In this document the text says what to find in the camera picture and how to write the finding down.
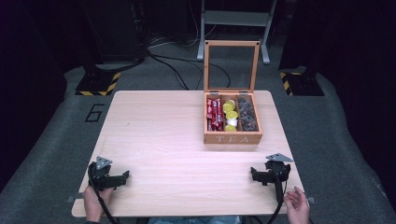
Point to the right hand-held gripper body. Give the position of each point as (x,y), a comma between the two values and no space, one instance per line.
(278,170)

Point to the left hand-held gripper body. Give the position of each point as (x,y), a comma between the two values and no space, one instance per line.
(101,179)

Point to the person's left hand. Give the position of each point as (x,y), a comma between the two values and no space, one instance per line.
(93,203)

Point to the person's right hand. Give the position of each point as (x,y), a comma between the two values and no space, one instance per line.
(297,207)

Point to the wooden box with glass lid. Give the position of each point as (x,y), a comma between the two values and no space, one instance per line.
(232,138)

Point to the pile of dark tea bags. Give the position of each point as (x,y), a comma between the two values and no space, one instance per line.
(247,115)

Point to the row of red packets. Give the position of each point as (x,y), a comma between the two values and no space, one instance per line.
(214,113)

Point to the person's legs in jeans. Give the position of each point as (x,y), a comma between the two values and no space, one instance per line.
(194,220)

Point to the black stand with striped base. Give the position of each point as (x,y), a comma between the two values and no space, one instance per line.
(99,82)
(300,84)

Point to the grey metal stand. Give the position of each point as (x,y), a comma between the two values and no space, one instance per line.
(236,18)

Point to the grey table bracket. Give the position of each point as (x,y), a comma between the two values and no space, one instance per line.
(311,200)

